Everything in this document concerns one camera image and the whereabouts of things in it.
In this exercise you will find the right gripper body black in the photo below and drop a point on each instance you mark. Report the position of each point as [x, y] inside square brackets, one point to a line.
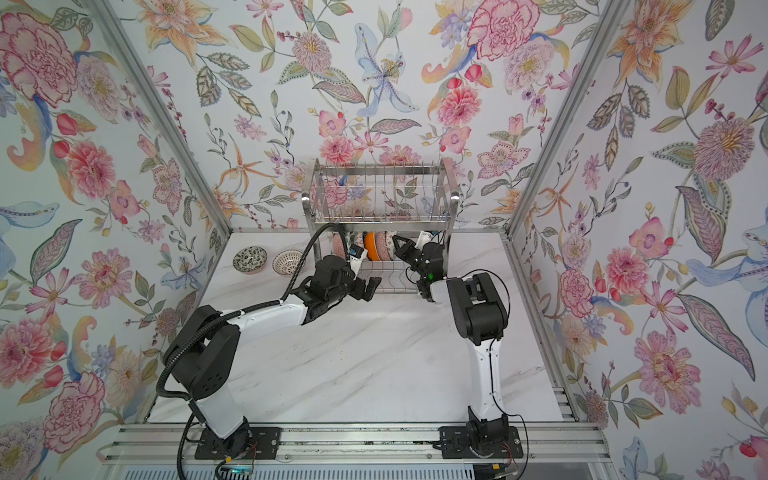
[419, 267]

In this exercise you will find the stainless steel dish rack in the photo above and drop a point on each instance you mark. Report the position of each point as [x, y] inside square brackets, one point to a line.
[407, 199]

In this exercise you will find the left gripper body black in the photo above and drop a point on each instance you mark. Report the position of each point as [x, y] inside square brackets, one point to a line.
[331, 296]

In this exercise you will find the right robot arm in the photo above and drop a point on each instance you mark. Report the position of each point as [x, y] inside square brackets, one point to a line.
[480, 317]

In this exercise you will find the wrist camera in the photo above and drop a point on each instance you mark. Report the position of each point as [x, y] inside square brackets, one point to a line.
[423, 238]
[357, 252]

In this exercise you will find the pink bowl dark floral inside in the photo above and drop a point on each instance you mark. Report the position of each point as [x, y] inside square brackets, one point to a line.
[338, 243]

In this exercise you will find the green geometric patterned bowl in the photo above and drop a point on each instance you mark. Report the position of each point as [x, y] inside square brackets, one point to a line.
[393, 245]

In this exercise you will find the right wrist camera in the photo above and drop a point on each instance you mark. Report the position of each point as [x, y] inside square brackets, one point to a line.
[423, 238]

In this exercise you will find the brown white patterned bowl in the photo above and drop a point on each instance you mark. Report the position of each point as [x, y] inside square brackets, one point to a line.
[287, 262]

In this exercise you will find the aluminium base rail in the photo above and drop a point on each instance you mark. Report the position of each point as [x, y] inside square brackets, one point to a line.
[377, 443]

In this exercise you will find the black white floral bowl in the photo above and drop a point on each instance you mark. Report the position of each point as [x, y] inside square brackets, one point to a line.
[382, 246]

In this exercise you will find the dark floral patterned bowl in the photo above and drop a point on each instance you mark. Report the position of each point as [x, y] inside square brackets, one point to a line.
[250, 260]

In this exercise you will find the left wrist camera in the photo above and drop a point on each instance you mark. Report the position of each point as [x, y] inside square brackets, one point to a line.
[357, 252]

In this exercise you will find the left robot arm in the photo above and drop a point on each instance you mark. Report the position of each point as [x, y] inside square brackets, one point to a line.
[198, 363]

